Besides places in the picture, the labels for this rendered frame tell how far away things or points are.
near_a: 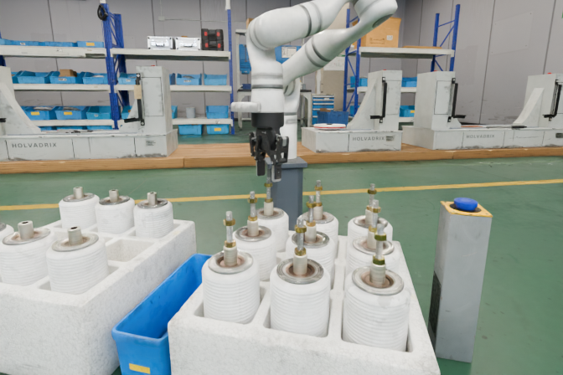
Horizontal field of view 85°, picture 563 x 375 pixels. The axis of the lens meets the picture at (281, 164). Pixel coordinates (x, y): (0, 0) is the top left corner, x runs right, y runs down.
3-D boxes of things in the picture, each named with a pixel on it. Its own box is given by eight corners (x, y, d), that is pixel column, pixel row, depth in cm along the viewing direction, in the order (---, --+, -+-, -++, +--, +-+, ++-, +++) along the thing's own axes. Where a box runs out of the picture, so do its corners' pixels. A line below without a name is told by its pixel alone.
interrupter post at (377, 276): (368, 277, 48) (369, 258, 47) (384, 279, 47) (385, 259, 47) (369, 286, 45) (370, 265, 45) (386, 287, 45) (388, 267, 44)
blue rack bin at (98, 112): (99, 118, 526) (97, 105, 522) (122, 118, 531) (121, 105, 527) (85, 120, 477) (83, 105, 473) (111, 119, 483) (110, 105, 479)
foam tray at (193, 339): (250, 285, 88) (249, 226, 85) (394, 305, 79) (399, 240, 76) (174, 418, 51) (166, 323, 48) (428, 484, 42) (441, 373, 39)
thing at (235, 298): (270, 362, 54) (269, 267, 50) (217, 387, 49) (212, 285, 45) (246, 328, 62) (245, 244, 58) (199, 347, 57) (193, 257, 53)
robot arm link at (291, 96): (286, 71, 117) (286, 117, 121) (266, 69, 112) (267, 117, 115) (303, 69, 110) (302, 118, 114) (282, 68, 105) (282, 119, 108)
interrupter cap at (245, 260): (260, 268, 51) (260, 264, 50) (217, 281, 47) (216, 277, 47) (242, 249, 57) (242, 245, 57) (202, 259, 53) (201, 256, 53)
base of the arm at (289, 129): (271, 158, 121) (271, 114, 118) (293, 157, 123) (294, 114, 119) (274, 162, 112) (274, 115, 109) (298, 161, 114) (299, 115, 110)
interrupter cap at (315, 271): (299, 293, 44) (299, 288, 44) (266, 271, 49) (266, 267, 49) (333, 274, 49) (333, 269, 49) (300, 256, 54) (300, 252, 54)
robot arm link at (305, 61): (307, 32, 91) (329, 36, 97) (261, 76, 112) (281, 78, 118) (315, 60, 90) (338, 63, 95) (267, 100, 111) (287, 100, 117)
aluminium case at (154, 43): (155, 53, 513) (154, 41, 509) (178, 53, 517) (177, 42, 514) (147, 48, 472) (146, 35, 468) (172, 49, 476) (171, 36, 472)
